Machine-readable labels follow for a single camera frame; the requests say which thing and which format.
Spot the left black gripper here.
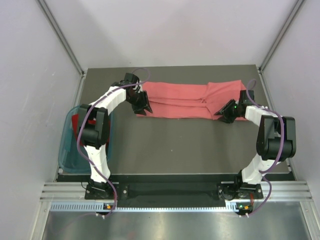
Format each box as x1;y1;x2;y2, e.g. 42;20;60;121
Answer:
126;90;152;116

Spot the pink t shirt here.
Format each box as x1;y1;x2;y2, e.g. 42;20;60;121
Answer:
142;80;246;120

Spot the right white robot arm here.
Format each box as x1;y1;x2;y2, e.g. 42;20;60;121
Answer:
215;90;297;198

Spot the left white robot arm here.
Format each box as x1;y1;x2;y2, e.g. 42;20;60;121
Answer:
77;72;153;199

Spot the dark red t shirt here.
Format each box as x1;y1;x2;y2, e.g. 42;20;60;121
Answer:
71;113;112;151

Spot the teal plastic basket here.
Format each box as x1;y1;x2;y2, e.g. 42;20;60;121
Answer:
58;104;114;174

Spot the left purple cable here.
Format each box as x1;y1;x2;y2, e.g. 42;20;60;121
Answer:
76;67;152;217

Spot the purple cable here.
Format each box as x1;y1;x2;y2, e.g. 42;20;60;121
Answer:
237;78;286;218
76;67;152;217

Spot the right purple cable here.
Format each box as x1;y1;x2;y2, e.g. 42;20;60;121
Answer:
237;78;286;218

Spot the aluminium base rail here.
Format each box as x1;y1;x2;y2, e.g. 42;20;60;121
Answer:
40;181;313;202

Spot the slotted cable duct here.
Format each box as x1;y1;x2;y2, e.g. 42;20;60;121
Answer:
50;201;250;213

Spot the left aluminium frame post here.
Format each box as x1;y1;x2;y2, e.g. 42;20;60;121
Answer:
34;0;86;76

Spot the aluminium frame post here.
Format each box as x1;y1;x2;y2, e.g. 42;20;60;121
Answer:
34;0;86;76
257;0;306;75

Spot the right aluminium frame post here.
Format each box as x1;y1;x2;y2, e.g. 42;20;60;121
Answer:
257;0;306;75

